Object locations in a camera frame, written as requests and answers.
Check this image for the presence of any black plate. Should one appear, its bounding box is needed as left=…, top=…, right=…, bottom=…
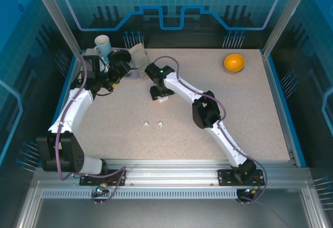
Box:
left=108, top=49, right=132, bottom=64

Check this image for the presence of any light blue mug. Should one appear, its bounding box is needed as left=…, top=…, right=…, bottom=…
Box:
left=93, top=34, right=112, bottom=57

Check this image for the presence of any aluminium frame post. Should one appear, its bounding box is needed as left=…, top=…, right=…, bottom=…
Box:
left=28, top=0, right=83, bottom=58
left=261, top=0, right=312, bottom=58

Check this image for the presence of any slotted cable duct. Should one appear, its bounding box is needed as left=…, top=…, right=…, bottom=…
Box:
left=40, top=188, right=240, bottom=200

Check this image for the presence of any lilac tray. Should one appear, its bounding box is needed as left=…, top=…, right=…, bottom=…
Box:
left=103, top=47, right=141, bottom=80

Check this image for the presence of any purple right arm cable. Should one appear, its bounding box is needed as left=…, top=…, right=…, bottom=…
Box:
left=152, top=56, right=268, bottom=205

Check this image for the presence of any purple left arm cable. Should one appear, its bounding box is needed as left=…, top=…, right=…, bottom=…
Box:
left=53, top=52, right=127, bottom=205

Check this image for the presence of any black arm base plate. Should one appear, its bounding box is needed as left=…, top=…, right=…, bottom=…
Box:
left=217, top=169, right=263, bottom=186
left=79, top=169, right=127, bottom=186

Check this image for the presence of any orange bowl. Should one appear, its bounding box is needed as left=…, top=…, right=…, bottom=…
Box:
left=223, top=54, right=246, bottom=72

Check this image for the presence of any beige folded cloth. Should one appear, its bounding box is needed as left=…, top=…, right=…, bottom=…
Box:
left=129, top=42, right=151, bottom=79

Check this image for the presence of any aluminium front rail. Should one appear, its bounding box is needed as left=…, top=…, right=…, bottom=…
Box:
left=33, top=159, right=313, bottom=188

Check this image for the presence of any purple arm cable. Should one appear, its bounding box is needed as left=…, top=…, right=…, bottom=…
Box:
left=53, top=52, right=127, bottom=205
left=152, top=56, right=268, bottom=205

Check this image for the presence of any aluminium side rail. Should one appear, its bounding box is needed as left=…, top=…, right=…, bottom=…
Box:
left=43, top=53, right=84, bottom=168
left=260, top=49, right=300, bottom=166

